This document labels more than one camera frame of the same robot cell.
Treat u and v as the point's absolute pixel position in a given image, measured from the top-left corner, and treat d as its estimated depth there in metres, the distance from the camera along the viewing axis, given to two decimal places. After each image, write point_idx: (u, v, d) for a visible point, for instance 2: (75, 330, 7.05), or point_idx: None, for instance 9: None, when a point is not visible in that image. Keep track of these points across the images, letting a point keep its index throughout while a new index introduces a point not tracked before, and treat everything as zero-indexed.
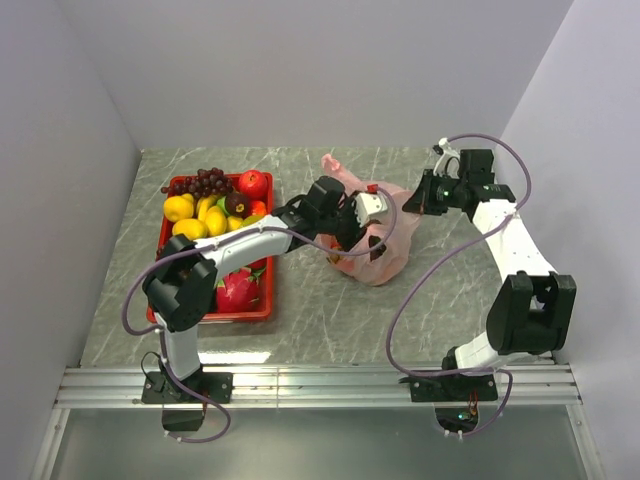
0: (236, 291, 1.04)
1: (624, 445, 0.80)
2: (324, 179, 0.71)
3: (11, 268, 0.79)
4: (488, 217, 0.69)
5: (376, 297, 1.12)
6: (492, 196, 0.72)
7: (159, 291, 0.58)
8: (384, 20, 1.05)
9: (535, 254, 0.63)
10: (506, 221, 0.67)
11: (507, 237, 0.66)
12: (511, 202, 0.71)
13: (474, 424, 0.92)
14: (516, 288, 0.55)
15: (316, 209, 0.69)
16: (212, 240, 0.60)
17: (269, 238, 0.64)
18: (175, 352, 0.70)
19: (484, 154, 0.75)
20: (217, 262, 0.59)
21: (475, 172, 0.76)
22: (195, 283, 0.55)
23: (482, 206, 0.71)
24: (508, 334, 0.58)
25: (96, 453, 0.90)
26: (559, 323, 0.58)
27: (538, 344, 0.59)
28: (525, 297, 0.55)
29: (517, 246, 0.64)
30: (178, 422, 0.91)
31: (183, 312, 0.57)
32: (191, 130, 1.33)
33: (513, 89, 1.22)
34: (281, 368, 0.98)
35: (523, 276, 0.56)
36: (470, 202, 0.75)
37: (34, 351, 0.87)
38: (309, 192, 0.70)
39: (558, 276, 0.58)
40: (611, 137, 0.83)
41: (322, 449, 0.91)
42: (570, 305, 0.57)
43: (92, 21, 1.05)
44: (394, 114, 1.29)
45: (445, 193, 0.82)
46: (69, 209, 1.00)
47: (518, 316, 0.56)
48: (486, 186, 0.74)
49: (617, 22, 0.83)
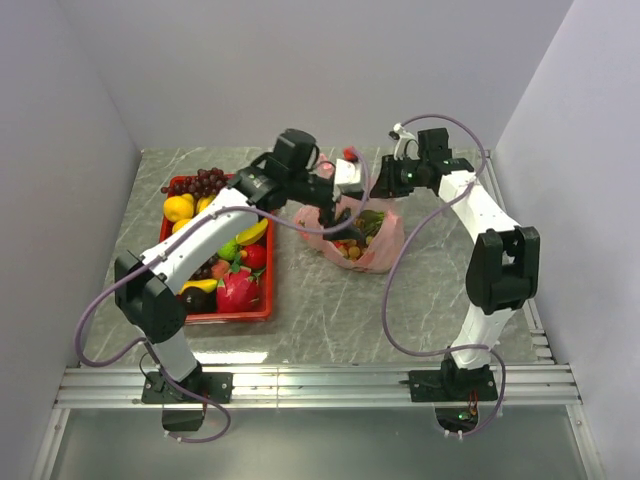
0: (236, 291, 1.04)
1: (624, 444, 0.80)
2: (291, 131, 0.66)
3: (11, 266, 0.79)
4: (453, 187, 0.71)
5: (376, 297, 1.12)
6: (453, 168, 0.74)
7: (129, 311, 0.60)
8: (384, 19, 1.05)
9: (500, 213, 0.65)
10: (469, 188, 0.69)
11: (472, 202, 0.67)
12: (471, 172, 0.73)
13: (474, 424, 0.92)
14: (487, 244, 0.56)
15: (283, 167, 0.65)
16: (159, 251, 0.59)
17: (225, 220, 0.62)
18: (168, 354, 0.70)
19: (439, 131, 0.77)
20: (168, 272, 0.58)
21: (433, 148, 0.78)
22: (154, 305, 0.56)
23: (446, 179, 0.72)
24: (486, 288, 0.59)
25: (96, 454, 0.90)
26: (530, 271, 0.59)
27: (515, 295, 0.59)
28: (497, 250, 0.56)
29: (484, 209, 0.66)
30: (179, 421, 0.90)
31: (157, 328, 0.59)
32: (191, 130, 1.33)
33: (514, 88, 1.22)
34: (281, 368, 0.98)
35: (493, 233, 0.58)
36: (433, 178, 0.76)
37: (34, 350, 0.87)
38: (276, 149, 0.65)
39: (522, 229, 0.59)
40: (611, 137, 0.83)
41: (321, 449, 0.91)
42: (538, 253, 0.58)
43: (92, 20, 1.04)
44: (394, 113, 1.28)
45: (409, 174, 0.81)
46: (69, 208, 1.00)
47: (492, 270, 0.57)
48: (446, 161, 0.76)
49: (616, 22, 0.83)
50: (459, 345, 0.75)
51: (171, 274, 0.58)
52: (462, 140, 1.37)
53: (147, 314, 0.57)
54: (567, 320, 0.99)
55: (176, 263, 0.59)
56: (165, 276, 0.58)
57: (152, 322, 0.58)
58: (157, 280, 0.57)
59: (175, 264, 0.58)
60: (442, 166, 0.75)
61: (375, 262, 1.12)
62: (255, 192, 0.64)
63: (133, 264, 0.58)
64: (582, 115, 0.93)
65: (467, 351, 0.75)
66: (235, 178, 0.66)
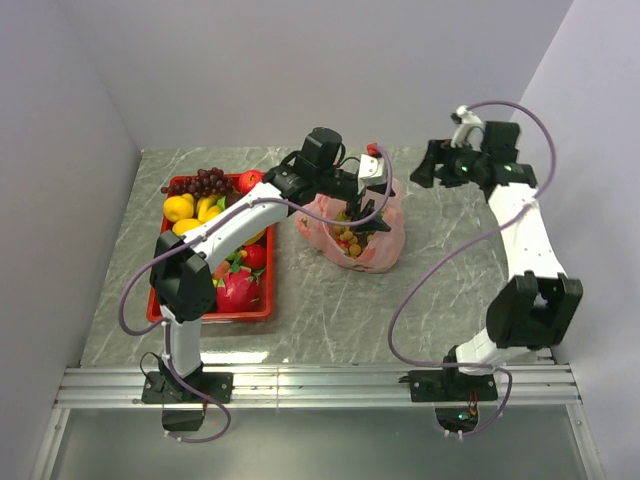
0: (236, 291, 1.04)
1: (624, 445, 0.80)
2: (318, 130, 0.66)
3: (12, 267, 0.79)
4: (505, 203, 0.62)
5: (376, 297, 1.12)
6: (514, 179, 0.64)
7: (164, 286, 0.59)
8: (384, 20, 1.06)
9: (547, 252, 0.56)
10: (524, 212, 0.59)
11: (521, 231, 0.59)
12: (532, 188, 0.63)
13: (474, 424, 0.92)
14: (520, 291, 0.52)
15: (312, 165, 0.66)
16: (199, 232, 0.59)
17: (261, 210, 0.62)
18: (180, 344, 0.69)
19: (509, 125, 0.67)
20: (207, 254, 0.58)
21: (498, 146, 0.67)
22: (190, 282, 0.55)
23: (501, 189, 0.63)
24: (506, 327, 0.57)
25: (96, 454, 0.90)
26: (558, 324, 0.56)
27: (533, 339, 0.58)
28: (526, 300, 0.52)
29: (531, 242, 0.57)
30: (179, 421, 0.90)
31: (188, 306, 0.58)
32: (191, 130, 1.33)
33: (513, 88, 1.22)
34: (280, 368, 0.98)
35: (530, 277, 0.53)
36: (488, 182, 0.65)
37: (34, 350, 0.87)
38: (303, 147, 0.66)
39: (566, 280, 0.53)
40: (611, 136, 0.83)
41: (321, 449, 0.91)
42: (572, 312, 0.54)
43: (92, 21, 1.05)
44: (394, 113, 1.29)
45: (463, 168, 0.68)
46: (69, 208, 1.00)
47: (517, 314, 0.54)
48: (508, 166, 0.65)
49: (616, 23, 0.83)
50: (468, 362, 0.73)
51: (210, 255, 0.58)
52: None
53: (181, 291, 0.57)
54: None
55: (215, 245, 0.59)
56: (205, 255, 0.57)
57: (185, 300, 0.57)
58: (197, 257, 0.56)
59: (214, 246, 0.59)
60: (501, 171, 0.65)
61: (376, 258, 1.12)
62: (287, 188, 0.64)
63: (175, 242, 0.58)
64: (582, 116, 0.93)
65: (469, 367, 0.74)
66: (267, 173, 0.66)
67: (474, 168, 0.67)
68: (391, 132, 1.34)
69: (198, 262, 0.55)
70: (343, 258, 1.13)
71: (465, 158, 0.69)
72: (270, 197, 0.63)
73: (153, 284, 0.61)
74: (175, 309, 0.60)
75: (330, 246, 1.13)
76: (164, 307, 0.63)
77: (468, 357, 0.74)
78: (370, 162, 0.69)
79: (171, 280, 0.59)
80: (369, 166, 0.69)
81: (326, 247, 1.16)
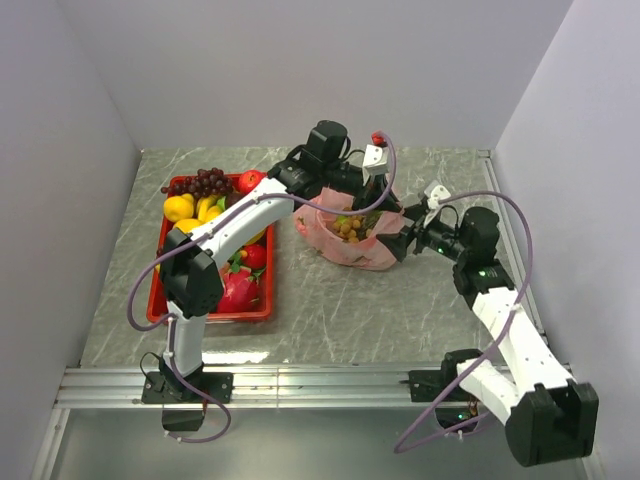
0: (236, 291, 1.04)
1: (625, 446, 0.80)
2: (322, 124, 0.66)
3: (12, 266, 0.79)
4: (492, 311, 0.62)
5: (376, 297, 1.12)
6: (490, 283, 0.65)
7: (173, 283, 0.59)
8: (384, 20, 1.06)
9: (548, 358, 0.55)
10: (509, 320, 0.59)
11: (515, 339, 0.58)
12: (510, 290, 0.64)
13: (474, 424, 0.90)
14: (538, 408, 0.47)
15: (317, 159, 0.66)
16: (206, 229, 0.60)
17: (266, 206, 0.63)
18: (183, 340, 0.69)
19: (490, 233, 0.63)
20: (214, 251, 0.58)
21: (477, 252, 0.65)
22: (199, 280, 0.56)
23: (482, 297, 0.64)
24: (535, 451, 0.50)
25: (97, 454, 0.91)
26: (585, 434, 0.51)
27: (563, 455, 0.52)
28: (547, 417, 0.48)
29: (530, 351, 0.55)
30: (179, 422, 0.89)
31: (196, 302, 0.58)
32: (191, 130, 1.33)
33: (514, 88, 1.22)
34: (280, 368, 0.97)
35: (543, 392, 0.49)
36: (466, 288, 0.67)
37: (34, 351, 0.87)
38: (307, 141, 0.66)
39: (577, 387, 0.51)
40: (612, 136, 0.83)
41: (321, 450, 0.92)
42: (594, 417, 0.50)
43: (92, 20, 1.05)
44: (394, 113, 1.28)
45: (440, 250, 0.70)
46: (69, 208, 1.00)
47: (543, 434, 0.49)
48: (482, 271, 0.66)
49: (617, 23, 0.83)
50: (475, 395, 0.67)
51: (216, 252, 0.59)
52: (461, 140, 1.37)
53: (189, 288, 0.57)
54: (566, 319, 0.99)
55: (221, 242, 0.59)
56: (212, 252, 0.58)
57: (192, 297, 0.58)
58: (205, 254, 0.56)
59: (221, 243, 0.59)
60: (476, 275, 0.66)
61: (376, 247, 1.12)
62: (293, 183, 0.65)
63: (182, 239, 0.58)
64: (582, 115, 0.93)
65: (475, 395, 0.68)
66: (273, 169, 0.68)
67: (451, 252, 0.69)
68: (391, 133, 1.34)
69: (206, 259, 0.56)
70: (345, 250, 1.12)
71: (443, 240, 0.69)
72: (276, 194, 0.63)
73: (161, 280, 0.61)
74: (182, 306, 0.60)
75: (330, 243, 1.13)
76: (170, 303, 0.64)
77: (470, 387, 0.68)
78: (376, 152, 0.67)
79: (181, 276, 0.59)
80: (374, 154, 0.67)
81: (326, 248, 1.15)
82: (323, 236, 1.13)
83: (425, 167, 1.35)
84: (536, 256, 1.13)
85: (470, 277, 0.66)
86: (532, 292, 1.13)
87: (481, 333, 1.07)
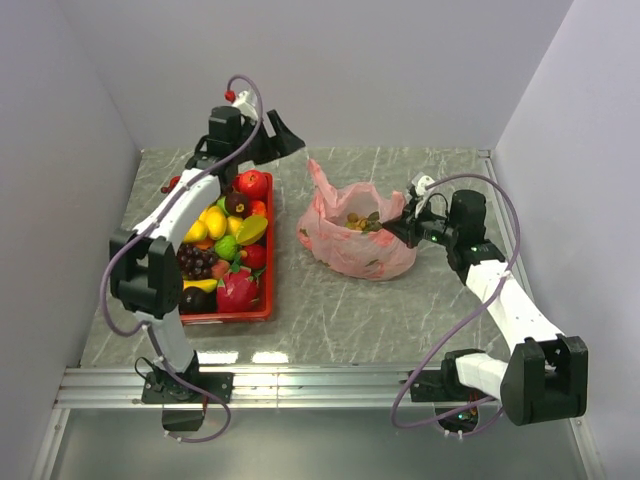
0: (236, 291, 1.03)
1: (625, 446, 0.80)
2: (219, 109, 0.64)
3: (11, 266, 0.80)
4: (482, 280, 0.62)
5: (376, 297, 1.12)
6: (482, 255, 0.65)
7: (130, 289, 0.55)
8: (383, 20, 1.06)
9: (538, 316, 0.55)
10: (501, 283, 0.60)
11: (507, 301, 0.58)
12: (501, 262, 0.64)
13: (474, 424, 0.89)
14: (528, 359, 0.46)
15: (226, 144, 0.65)
16: (149, 220, 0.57)
17: (198, 192, 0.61)
18: (169, 345, 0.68)
19: (477, 209, 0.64)
20: (167, 235, 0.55)
21: (467, 228, 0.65)
22: (161, 268, 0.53)
23: (474, 268, 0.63)
24: (526, 405, 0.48)
25: (96, 454, 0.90)
26: (578, 389, 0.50)
27: (558, 413, 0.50)
28: (537, 369, 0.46)
29: (519, 309, 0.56)
30: (179, 422, 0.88)
31: (164, 296, 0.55)
32: (191, 130, 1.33)
33: (514, 88, 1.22)
34: (281, 368, 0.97)
35: (533, 343, 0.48)
36: (459, 264, 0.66)
37: (34, 350, 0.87)
38: (210, 130, 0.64)
39: (567, 339, 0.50)
40: (611, 136, 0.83)
41: (322, 450, 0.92)
42: (586, 369, 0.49)
43: (92, 20, 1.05)
44: (393, 114, 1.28)
45: (433, 238, 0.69)
46: (69, 209, 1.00)
47: (534, 386, 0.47)
48: (474, 247, 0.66)
49: (617, 23, 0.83)
50: (476, 386, 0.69)
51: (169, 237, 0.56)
52: (461, 140, 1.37)
53: (153, 280, 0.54)
54: (565, 320, 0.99)
55: (169, 228, 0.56)
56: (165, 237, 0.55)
57: (160, 289, 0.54)
58: (159, 242, 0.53)
59: (170, 229, 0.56)
60: (468, 252, 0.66)
61: (387, 251, 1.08)
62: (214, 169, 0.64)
63: (128, 237, 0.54)
64: (581, 115, 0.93)
65: (474, 386, 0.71)
66: (189, 162, 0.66)
67: (443, 237, 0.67)
68: (390, 134, 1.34)
69: (162, 244, 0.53)
70: (356, 255, 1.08)
71: (436, 228, 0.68)
72: (202, 176, 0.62)
73: (116, 295, 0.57)
74: (151, 307, 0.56)
75: (340, 250, 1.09)
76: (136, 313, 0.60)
77: (470, 381, 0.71)
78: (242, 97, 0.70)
79: (137, 279, 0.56)
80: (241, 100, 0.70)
81: (335, 258, 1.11)
82: (331, 245, 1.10)
83: (425, 166, 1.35)
84: (536, 256, 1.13)
85: (462, 253, 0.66)
86: (532, 292, 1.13)
87: (481, 333, 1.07)
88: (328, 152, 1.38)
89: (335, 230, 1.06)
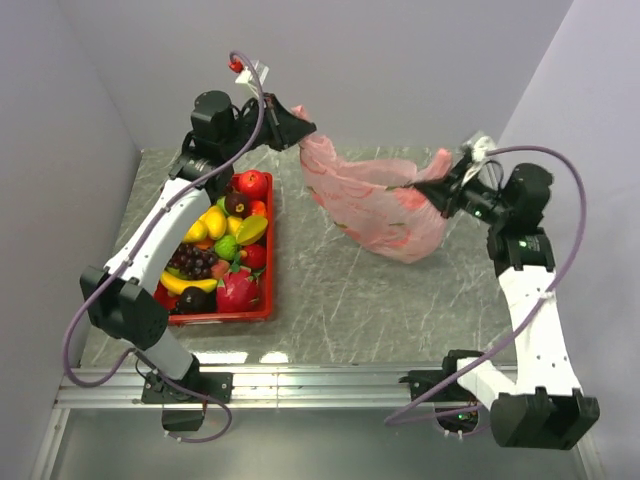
0: (236, 290, 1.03)
1: (625, 446, 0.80)
2: (200, 103, 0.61)
3: (11, 268, 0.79)
4: (517, 295, 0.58)
5: (376, 297, 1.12)
6: (528, 255, 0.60)
7: (107, 325, 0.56)
8: (384, 20, 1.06)
9: (562, 361, 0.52)
10: (538, 304, 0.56)
11: (535, 334, 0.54)
12: (549, 272, 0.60)
13: (474, 424, 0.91)
14: (529, 410, 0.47)
15: (214, 141, 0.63)
16: (122, 257, 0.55)
17: (178, 212, 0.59)
18: (161, 360, 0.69)
19: (540, 194, 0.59)
20: (139, 275, 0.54)
21: (520, 214, 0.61)
22: (133, 310, 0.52)
23: (513, 274, 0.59)
24: (511, 437, 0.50)
25: (96, 455, 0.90)
26: (569, 435, 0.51)
27: (540, 442, 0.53)
28: (536, 419, 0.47)
29: (545, 350, 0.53)
30: (179, 422, 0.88)
31: (141, 333, 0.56)
32: (191, 131, 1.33)
33: (514, 87, 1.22)
34: (281, 368, 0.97)
35: (543, 396, 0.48)
36: (499, 254, 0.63)
37: (34, 351, 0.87)
38: (194, 127, 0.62)
39: (582, 400, 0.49)
40: (611, 137, 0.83)
41: (321, 450, 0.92)
42: (587, 427, 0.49)
43: (92, 20, 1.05)
44: (392, 114, 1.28)
45: (477, 213, 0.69)
46: (69, 209, 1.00)
47: (525, 428, 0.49)
48: (523, 242, 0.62)
49: (617, 23, 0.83)
50: (472, 390, 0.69)
51: (143, 276, 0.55)
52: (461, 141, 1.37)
53: (129, 321, 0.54)
54: (565, 320, 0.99)
55: (142, 267, 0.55)
56: (137, 279, 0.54)
57: (136, 327, 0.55)
58: (130, 284, 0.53)
59: (143, 266, 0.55)
60: (516, 243, 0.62)
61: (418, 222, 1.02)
62: (199, 173, 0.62)
63: (100, 277, 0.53)
64: (582, 117, 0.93)
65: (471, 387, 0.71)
66: (175, 167, 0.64)
67: (491, 215, 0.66)
68: (390, 133, 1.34)
69: (132, 289, 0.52)
70: (382, 213, 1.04)
71: (481, 203, 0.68)
72: (184, 193, 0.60)
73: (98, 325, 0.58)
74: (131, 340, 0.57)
75: (356, 206, 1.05)
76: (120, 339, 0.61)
77: (467, 382, 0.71)
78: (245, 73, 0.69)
79: (114, 316, 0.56)
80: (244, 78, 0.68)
81: (350, 214, 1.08)
82: (346, 203, 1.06)
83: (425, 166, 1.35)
84: None
85: (507, 242, 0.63)
86: None
87: (481, 333, 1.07)
88: None
89: (356, 189, 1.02)
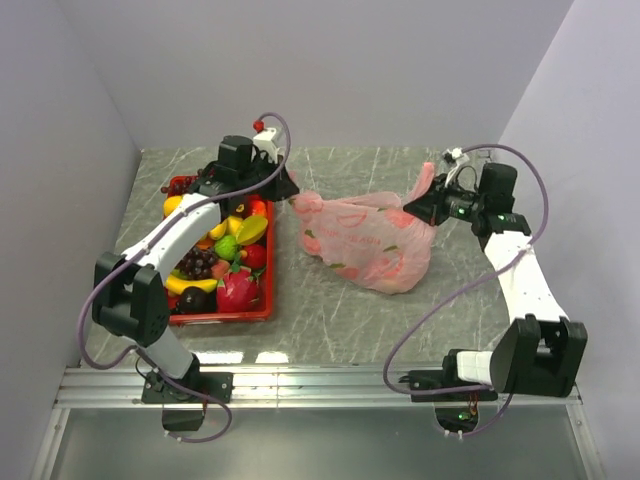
0: (236, 291, 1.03)
1: (626, 446, 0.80)
2: (231, 138, 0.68)
3: (11, 268, 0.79)
4: (500, 250, 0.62)
5: (376, 298, 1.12)
6: (507, 226, 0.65)
7: (112, 316, 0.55)
8: (384, 20, 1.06)
9: (546, 295, 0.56)
10: (519, 257, 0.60)
11: (519, 274, 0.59)
12: (525, 235, 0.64)
13: (474, 424, 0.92)
14: (522, 335, 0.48)
15: (232, 171, 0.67)
16: (139, 245, 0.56)
17: (195, 217, 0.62)
18: (161, 360, 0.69)
19: (509, 175, 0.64)
20: (156, 262, 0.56)
21: (495, 195, 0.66)
22: (145, 297, 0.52)
23: (492, 244, 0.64)
24: (511, 374, 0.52)
25: (96, 455, 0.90)
26: (566, 373, 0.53)
27: (541, 388, 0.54)
28: (529, 346, 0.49)
29: (528, 286, 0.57)
30: (178, 422, 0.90)
31: (146, 326, 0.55)
32: (191, 131, 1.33)
33: (514, 88, 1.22)
34: (281, 368, 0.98)
35: (532, 320, 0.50)
36: (482, 230, 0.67)
37: (34, 350, 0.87)
38: (218, 156, 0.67)
39: (568, 324, 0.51)
40: (610, 137, 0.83)
41: (321, 450, 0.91)
42: (580, 355, 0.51)
43: (92, 21, 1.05)
44: (392, 114, 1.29)
45: (460, 210, 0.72)
46: (69, 209, 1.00)
47: (521, 359, 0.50)
48: (501, 216, 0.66)
49: (617, 24, 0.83)
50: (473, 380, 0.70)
51: (158, 265, 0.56)
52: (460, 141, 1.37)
53: (137, 310, 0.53)
54: None
55: (159, 256, 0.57)
56: (153, 265, 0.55)
57: (142, 320, 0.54)
58: (146, 269, 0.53)
59: (160, 256, 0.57)
60: (494, 220, 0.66)
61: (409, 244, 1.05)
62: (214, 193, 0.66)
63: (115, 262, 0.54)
64: (581, 117, 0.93)
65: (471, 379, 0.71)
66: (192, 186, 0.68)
67: (469, 211, 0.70)
68: (390, 133, 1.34)
69: (147, 273, 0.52)
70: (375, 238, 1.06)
71: (462, 201, 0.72)
72: (202, 203, 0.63)
73: (100, 322, 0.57)
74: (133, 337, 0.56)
75: (353, 240, 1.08)
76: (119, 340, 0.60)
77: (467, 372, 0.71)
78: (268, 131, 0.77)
79: (120, 307, 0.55)
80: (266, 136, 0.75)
81: (348, 251, 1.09)
82: (343, 240, 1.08)
83: None
84: None
85: (487, 219, 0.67)
86: None
87: (481, 333, 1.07)
88: (328, 152, 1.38)
89: (351, 215, 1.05)
